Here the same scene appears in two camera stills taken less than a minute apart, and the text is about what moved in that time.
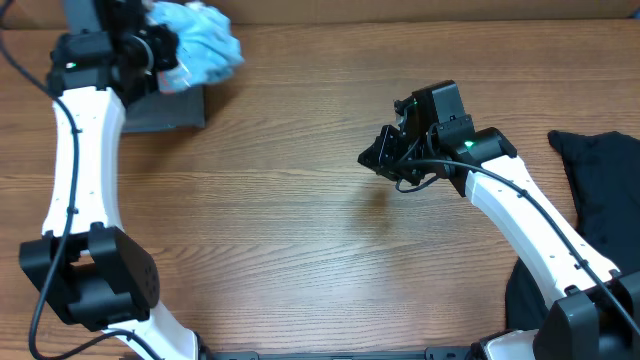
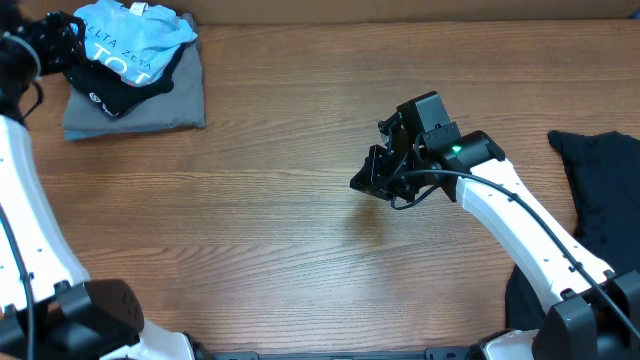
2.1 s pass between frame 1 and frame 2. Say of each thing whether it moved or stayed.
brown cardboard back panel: stayed
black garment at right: stayed
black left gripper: moved
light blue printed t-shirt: moved
